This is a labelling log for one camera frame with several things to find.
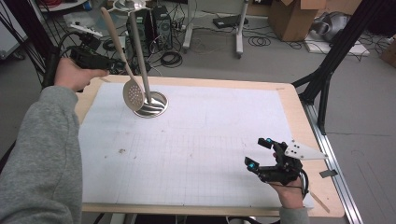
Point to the black computer tower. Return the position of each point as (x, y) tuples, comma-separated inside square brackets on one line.
[(162, 28)]

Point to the small grey power supply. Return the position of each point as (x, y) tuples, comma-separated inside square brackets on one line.
[(124, 43)]

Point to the grey tape piece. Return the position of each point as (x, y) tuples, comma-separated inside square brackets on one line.
[(328, 173)]

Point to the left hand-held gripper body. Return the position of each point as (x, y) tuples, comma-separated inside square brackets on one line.
[(90, 59)]

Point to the white panel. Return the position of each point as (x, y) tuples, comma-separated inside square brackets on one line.
[(9, 37)]

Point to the aluminium rail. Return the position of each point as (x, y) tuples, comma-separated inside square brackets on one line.
[(336, 168)]

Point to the person's right hand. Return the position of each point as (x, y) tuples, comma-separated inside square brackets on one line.
[(289, 194)]

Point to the black metal frame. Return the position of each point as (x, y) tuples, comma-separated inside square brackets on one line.
[(37, 40), (339, 46)]

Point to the flat black device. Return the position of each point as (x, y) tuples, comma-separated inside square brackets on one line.
[(227, 21)]

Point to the black computer case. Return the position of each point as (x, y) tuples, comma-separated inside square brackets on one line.
[(145, 29)]

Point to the white flat board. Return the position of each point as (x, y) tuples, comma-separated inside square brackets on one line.
[(351, 49)]

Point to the small brown box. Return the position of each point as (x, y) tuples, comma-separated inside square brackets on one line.
[(390, 54)]

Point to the metal utensil stand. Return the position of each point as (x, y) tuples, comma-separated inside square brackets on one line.
[(155, 107)]

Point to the grey bag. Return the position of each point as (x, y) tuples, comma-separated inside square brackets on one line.
[(334, 23)]

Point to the large cardboard box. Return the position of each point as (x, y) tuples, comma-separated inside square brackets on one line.
[(292, 21)]

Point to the person's left hand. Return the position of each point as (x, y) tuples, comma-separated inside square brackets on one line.
[(73, 76)]

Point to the white grid mat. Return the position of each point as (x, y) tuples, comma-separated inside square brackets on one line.
[(199, 149)]

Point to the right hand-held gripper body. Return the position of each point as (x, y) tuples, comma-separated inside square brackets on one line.
[(285, 174)]

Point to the tan tape strip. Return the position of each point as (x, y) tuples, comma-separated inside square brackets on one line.
[(320, 202)]

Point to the beige slotted skimmer spoon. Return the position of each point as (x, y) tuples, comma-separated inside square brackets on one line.
[(134, 93)]

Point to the white stand leg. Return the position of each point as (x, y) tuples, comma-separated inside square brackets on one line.
[(188, 28), (239, 31)]

